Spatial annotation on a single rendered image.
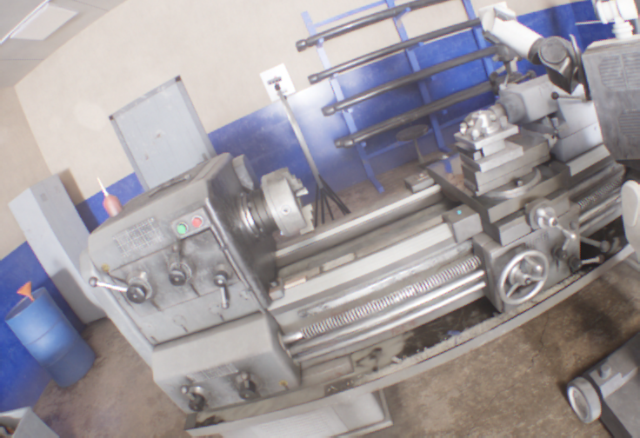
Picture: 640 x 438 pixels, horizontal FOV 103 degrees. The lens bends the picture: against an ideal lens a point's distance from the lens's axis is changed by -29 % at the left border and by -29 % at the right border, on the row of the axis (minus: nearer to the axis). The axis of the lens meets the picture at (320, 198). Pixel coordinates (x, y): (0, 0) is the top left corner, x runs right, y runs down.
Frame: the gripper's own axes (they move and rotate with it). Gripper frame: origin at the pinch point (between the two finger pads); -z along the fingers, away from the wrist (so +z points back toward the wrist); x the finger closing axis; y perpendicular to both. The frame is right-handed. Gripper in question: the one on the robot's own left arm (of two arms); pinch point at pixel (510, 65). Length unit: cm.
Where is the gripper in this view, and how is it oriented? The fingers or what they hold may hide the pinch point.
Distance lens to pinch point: 156.5
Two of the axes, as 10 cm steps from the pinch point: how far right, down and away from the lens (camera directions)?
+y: -5.3, -0.8, 8.4
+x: 7.5, -5.0, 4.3
